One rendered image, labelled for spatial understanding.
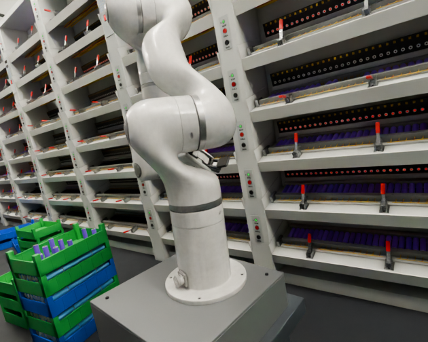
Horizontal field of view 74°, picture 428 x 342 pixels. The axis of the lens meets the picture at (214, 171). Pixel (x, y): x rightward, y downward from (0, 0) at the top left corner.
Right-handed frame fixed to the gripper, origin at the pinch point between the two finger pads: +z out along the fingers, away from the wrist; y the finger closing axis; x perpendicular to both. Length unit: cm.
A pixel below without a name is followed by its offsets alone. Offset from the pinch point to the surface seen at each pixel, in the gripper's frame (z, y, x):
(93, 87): -143, 23, 70
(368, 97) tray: 25, -29, 33
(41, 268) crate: -59, 12, -44
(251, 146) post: -17.6, -27.2, 23.4
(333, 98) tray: 15.6, -25.7, 33.9
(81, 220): -185, -24, -12
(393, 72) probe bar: 31, -30, 41
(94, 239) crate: -66, -2, -28
